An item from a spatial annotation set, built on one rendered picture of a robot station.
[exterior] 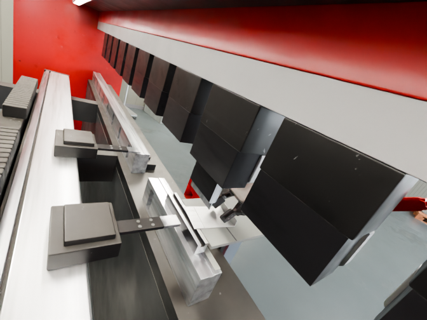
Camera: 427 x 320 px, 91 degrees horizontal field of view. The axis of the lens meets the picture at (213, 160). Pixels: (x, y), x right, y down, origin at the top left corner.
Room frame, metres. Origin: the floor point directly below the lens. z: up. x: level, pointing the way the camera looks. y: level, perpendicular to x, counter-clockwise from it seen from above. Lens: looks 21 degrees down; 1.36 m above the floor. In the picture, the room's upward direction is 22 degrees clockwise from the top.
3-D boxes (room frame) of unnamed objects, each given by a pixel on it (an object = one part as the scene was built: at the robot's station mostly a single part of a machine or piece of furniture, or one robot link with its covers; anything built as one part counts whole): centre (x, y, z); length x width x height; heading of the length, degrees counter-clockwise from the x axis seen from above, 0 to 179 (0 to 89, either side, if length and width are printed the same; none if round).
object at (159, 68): (0.73, 0.24, 1.26); 0.15 x 0.09 x 0.17; 41
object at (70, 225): (0.35, 0.12, 1.01); 0.26 x 0.12 x 0.05; 131
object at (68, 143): (0.64, 0.38, 1.01); 0.26 x 0.12 x 0.05; 131
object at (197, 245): (0.47, 0.01, 0.99); 0.20 x 0.03 x 0.03; 41
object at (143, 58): (0.88, 0.37, 1.26); 0.15 x 0.09 x 0.17; 41
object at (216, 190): (0.45, 0.00, 1.13); 0.10 x 0.02 x 0.10; 41
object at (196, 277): (0.49, 0.03, 0.92); 0.39 x 0.06 x 0.10; 41
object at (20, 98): (0.77, 0.81, 1.02); 0.44 x 0.06 x 0.04; 41
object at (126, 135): (1.40, 0.83, 0.92); 1.68 x 0.06 x 0.10; 41
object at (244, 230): (0.55, -0.11, 1.00); 0.26 x 0.18 x 0.01; 131
